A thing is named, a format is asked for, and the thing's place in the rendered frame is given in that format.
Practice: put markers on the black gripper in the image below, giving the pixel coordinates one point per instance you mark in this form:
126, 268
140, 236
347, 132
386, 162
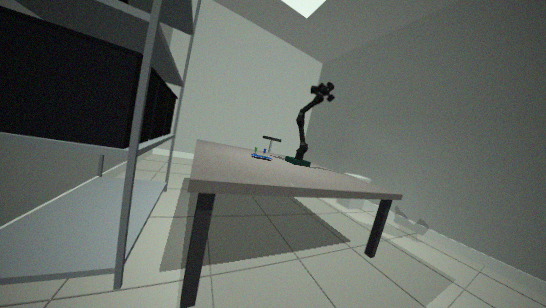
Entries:
330, 97

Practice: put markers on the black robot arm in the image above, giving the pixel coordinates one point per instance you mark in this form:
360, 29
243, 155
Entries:
301, 116

